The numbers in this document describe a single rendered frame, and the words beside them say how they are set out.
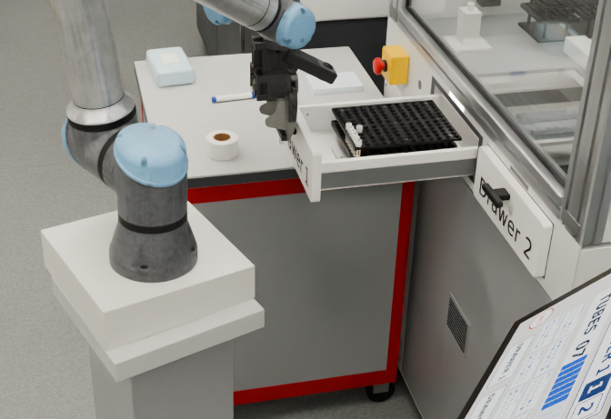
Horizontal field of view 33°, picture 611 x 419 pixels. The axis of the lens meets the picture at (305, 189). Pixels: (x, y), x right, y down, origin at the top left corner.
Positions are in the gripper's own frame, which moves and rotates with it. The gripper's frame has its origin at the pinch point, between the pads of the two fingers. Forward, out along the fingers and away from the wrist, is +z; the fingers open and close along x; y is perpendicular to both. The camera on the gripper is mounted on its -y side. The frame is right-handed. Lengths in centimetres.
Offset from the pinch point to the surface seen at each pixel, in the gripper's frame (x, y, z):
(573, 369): 100, -9, -21
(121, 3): -318, 13, 90
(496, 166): 25.6, -33.4, -2.1
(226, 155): -15.4, 10.1, 13.2
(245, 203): -11.3, 6.7, 23.1
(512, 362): 86, -9, -10
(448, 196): 1.6, -35.1, 18.8
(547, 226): 46, -34, -2
